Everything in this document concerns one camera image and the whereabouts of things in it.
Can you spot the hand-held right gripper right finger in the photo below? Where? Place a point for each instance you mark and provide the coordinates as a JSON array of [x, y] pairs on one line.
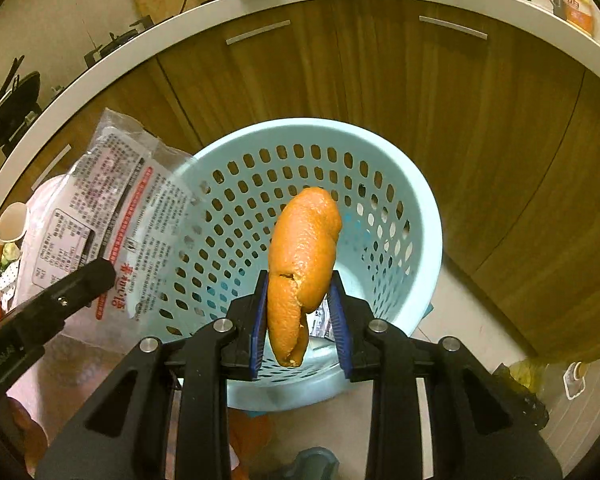
[[339, 325]]

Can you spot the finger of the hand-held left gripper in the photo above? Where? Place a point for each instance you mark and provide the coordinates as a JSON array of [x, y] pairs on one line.
[[75, 290]]

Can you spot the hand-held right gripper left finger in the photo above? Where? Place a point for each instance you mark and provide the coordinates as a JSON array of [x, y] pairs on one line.
[[259, 325]]

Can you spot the small printed wrapper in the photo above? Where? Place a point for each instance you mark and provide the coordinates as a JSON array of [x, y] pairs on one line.
[[322, 322]]

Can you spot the orange peel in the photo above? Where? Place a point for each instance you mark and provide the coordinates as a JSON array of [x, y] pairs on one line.
[[300, 250]]

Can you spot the printed clear plastic bag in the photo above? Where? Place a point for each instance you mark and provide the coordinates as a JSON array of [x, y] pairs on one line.
[[130, 200]]

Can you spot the light blue perforated basket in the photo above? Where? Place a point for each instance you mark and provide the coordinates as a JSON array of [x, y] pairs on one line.
[[380, 185]]

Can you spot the white dotted wrapper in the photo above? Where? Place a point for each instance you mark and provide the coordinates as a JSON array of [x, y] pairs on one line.
[[6, 280]]

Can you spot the white cup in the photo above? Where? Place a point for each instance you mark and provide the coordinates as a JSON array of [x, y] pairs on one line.
[[12, 227]]

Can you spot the orange plastic bag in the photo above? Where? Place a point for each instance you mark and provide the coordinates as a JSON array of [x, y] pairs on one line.
[[250, 435]]

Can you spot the grey plastic object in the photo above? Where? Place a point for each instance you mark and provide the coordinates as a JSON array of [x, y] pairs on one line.
[[312, 465]]

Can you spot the black wok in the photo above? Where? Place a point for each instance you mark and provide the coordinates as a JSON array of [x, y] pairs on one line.
[[15, 105]]

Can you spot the yellow oil bottle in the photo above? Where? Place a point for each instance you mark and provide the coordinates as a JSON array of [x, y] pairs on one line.
[[530, 375]]

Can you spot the wooden base cabinet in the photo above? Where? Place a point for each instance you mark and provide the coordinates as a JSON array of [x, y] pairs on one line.
[[480, 160]]

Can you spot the black gas stove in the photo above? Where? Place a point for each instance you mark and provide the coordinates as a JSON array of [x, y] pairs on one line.
[[115, 42]]

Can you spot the orange dish soap bottle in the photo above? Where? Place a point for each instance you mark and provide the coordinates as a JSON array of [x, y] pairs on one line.
[[579, 12]]

